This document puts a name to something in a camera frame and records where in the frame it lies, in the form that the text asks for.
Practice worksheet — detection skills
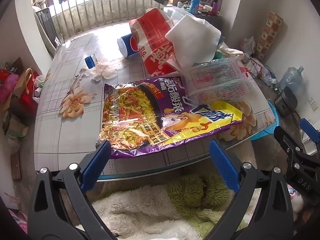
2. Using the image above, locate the tall patterned box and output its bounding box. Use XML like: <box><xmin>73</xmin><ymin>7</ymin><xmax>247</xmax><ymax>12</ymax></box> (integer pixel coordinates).
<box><xmin>255</xmin><ymin>11</ymin><xmax>283</xmax><ymax>60</ymax></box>

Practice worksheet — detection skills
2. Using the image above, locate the pink bag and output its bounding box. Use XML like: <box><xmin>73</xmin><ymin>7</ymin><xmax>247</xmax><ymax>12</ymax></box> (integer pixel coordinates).
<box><xmin>0</xmin><ymin>74</ymin><xmax>19</xmax><ymax>103</ymax></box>

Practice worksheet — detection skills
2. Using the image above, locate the clear red-printed plastic bag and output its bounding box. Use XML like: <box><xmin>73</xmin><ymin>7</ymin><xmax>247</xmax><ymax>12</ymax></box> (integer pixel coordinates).
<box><xmin>184</xmin><ymin>56</ymin><xmax>253</xmax><ymax>105</ymax></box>

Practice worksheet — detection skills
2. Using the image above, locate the pile of clear plastic bags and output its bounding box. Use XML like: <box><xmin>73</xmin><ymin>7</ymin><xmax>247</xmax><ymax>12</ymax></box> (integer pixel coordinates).
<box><xmin>259</xmin><ymin>66</ymin><xmax>278</xmax><ymax>90</ymax></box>

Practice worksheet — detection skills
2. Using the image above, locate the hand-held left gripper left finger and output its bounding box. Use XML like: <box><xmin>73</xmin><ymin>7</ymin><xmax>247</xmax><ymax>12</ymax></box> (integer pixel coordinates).
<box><xmin>28</xmin><ymin>140</ymin><xmax>118</xmax><ymax>240</ymax></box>

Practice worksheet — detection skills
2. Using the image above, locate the green cardboard box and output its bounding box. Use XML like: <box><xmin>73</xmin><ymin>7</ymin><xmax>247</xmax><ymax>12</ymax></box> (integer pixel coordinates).
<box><xmin>2</xmin><ymin>112</ymin><xmax>28</xmax><ymax>138</ymax></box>

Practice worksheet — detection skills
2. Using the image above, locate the metal balcony railing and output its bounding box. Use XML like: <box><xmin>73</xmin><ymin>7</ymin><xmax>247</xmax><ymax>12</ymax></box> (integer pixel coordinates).
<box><xmin>31</xmin><ymin>0</ymin><xmax>160</xmax><ymax>45</ymax></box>

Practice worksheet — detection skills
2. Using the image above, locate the red paper bag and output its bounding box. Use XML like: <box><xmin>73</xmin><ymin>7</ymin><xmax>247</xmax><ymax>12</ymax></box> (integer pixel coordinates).
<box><xmin>19</xmin><ymin>68</ymin><xmax>40</xmax><ymax>117</ymax></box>

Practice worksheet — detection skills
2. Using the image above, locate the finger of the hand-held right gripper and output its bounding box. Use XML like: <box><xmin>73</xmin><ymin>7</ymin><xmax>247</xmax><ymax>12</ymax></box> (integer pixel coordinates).
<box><xmin>299</xmin><ymin>118</ymin><xmax>320</xmax><ymax>155</ymax></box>
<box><xmin>273</xmin><ymin>125</ymin><xmax>320</xmax><ymax>205</ymax></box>

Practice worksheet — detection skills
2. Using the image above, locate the purple yellow snack packet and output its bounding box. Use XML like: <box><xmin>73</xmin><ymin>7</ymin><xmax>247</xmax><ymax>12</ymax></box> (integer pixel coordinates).
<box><xmin>96</xmin><ymin>76</ymin><xmax>244</xmax><ymax>159</ymax></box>

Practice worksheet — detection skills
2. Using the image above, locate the black rice cooker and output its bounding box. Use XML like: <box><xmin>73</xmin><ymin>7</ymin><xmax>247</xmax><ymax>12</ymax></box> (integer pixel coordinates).
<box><xmin>274</xmin><ymin>86</ymin><xmax>298</xmax><ymax>117</ymax></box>

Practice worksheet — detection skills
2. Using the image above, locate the wooden plank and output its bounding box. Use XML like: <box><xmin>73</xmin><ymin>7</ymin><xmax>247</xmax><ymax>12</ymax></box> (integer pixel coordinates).
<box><xmin>11</xmin><ymin>152</ymin><xmax>22</xmax><ymax>180</ymax></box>

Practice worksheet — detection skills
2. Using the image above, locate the white green fluffy blanket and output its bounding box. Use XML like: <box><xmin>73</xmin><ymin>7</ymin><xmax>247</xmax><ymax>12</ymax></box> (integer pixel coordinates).
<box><xmin>75</xmin><ymin>172</ymin><xmax>263</xmax><ymax>240</ymax></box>

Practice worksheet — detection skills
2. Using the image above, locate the white plastic bag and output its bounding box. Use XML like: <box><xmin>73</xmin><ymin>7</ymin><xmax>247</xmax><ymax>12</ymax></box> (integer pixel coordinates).
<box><xmin>239</xmin><ymin>36</ymin><xmax>256</xmax><ymax>55</ymax></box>

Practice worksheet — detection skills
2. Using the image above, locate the blue paper cup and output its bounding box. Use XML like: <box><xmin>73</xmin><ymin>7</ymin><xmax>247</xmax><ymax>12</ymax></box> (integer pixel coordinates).
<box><xmin>117</xmin><ymin>31</ymin><xmax>140</xmax><ymax>58</ymax></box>

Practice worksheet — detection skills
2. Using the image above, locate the pink white bedding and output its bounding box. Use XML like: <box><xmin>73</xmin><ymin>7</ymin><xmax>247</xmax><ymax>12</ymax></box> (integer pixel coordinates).
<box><xmin>287</xmin><ymin>185</ymin><xmax>304</xmax><ymax>222</ymax></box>

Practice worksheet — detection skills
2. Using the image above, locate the empty blue water jug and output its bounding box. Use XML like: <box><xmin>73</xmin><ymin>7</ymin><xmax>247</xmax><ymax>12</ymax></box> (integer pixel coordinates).
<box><xmin>279</xmin><ymin>65</ymin><xmax>305</xmax><ymax>93</ymax></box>

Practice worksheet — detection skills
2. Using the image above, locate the red white plastic wrapper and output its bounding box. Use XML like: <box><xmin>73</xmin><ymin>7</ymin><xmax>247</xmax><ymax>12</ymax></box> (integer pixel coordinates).
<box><xmin>129</xmin><ymin>7</ymin><xmax>185</xmax><ymax>78</ymax></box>

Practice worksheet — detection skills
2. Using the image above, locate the white tissue paper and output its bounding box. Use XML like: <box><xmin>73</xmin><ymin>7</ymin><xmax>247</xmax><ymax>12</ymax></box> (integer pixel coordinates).
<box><xmin>165</xmin><ymin>14</ymin><xmax>222</xmax><ymax>68</ymax></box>

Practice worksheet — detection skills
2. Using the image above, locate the cream crumpled cloth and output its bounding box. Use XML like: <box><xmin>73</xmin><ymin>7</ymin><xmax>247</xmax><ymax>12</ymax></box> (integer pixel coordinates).
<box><xmin>217</xmin><ymin>45</ymin><xmax>245</xmax><ymax>62</ymax></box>

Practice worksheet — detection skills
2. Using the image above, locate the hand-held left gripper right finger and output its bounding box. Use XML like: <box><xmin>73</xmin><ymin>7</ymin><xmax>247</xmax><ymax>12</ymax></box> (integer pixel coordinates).
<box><xmin>200</xmin><ymin>139</ymin><xmax>294</xmax><ymax>240</ymax></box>

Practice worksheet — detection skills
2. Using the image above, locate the blue detergent bottle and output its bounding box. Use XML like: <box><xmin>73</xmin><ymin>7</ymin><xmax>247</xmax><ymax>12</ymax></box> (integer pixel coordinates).
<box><xmin>189</xmin><ymin>0</ymin><xmax>203</xmax><ymax>15</ymax></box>

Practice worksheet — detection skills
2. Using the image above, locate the blue plastic basket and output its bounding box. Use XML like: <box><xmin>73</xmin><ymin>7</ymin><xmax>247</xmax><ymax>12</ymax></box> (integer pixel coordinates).
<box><xmin>250</xmin><ymin>100</ymin><xmax>280</xmax><ymax>141</ymax></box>

